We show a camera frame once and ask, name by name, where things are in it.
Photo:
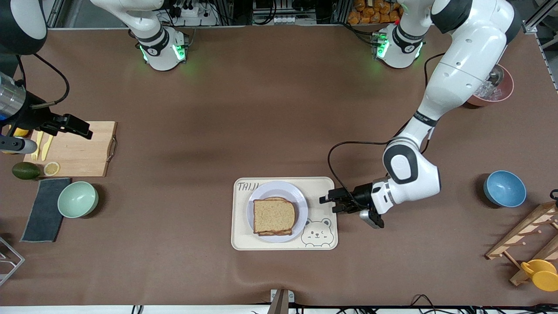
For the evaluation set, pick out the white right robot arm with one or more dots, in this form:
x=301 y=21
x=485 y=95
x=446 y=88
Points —
x=158 y=43

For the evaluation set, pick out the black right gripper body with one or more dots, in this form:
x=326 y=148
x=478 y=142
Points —
x=31 y=114

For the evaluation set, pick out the yellow plastic cup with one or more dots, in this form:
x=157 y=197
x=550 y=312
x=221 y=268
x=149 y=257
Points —
x=542 y=274

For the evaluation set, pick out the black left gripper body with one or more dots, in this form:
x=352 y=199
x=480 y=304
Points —
x=361 y=194

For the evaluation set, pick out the pink bowl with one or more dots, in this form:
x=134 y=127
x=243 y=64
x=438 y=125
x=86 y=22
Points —
x=501 y=93

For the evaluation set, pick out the whole yellow lemon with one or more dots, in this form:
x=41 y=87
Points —
x=19 y=131

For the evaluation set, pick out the wooden drying rack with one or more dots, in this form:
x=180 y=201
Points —
x=518 y=235

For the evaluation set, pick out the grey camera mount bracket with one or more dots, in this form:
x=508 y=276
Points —
x=279 y=301

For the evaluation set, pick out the clear ice cubes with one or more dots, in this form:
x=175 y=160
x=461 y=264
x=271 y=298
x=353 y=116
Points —
x=486 y=91

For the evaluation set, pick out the plain brown bread slice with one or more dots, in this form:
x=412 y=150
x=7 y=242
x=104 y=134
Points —
x=273 y=215

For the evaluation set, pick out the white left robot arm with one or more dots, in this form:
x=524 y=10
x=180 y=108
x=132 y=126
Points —
x=466 y=65

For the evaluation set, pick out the dark grey cloth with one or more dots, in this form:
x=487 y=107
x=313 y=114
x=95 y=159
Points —
x=43 y=211

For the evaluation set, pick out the blue bowl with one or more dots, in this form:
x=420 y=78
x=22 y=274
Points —
x=505 y=189

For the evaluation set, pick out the green avocado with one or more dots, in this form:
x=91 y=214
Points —
x=25 y=170

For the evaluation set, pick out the wooden cutting board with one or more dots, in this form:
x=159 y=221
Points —
x=83 y=152

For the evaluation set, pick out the yellow plastic fork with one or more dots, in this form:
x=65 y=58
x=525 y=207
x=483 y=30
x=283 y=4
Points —
x=37 y=147

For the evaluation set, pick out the lemon slice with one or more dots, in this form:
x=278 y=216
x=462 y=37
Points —
x=51 y=168

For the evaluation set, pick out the mint green bowl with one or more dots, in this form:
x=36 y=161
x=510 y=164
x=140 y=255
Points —
x=77 y=199

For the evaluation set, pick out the yellow plastic knife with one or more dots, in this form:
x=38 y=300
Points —
x=47 y=147

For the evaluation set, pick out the bag of orange buns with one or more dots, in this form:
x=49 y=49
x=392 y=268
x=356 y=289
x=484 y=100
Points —
x=375 y=11

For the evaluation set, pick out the white power strip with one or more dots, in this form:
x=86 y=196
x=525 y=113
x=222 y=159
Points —
x=194 y=12

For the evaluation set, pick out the white round plate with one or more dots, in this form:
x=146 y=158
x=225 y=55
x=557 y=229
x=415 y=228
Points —
x=301 y=205

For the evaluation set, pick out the cream bear print tray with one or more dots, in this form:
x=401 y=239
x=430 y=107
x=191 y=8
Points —
x=322 y=192

